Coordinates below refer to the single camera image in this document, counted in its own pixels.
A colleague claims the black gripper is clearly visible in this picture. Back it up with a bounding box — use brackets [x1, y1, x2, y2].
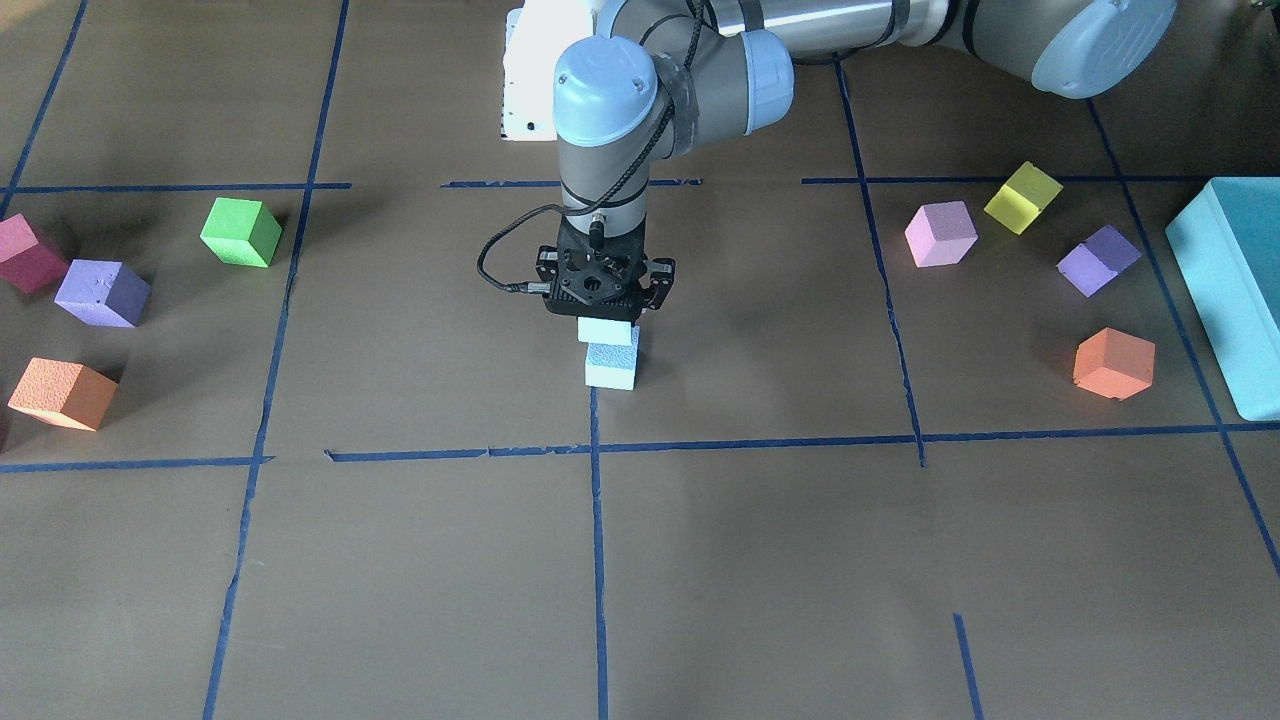
[536, 219, 675, 322]

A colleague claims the light blue foam block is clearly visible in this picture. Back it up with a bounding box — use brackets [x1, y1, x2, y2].
[577, 316, 634, 346]
[584, 325, 640, 391]

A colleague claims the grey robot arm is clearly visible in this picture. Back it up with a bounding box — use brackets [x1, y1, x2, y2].
[506, 1, 1178, 322]

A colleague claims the green foam block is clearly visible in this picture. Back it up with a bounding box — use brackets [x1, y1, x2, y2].
[198, 197, 282, 268]

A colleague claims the yellow foam block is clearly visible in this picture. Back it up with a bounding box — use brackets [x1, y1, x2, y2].
[983, 161, 1062, 236]

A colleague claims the purple foam block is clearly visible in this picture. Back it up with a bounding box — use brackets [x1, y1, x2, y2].
[1056, 225, 1142, 297]
[54, 259, 151, 328]

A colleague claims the orange foam block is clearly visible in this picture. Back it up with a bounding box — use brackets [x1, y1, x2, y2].
[1071, 328, 1157, 400]
[8, 357, 118, 432]

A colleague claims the dark pink foam block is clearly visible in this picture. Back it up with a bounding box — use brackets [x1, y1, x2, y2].
[1, 214, 70, 295]

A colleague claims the teal plastic bin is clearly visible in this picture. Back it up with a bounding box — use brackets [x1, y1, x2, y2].
[1166, 176, 1279, 421]

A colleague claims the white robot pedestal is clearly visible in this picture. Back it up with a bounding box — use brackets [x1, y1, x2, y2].
[500, 1, 603, 142]

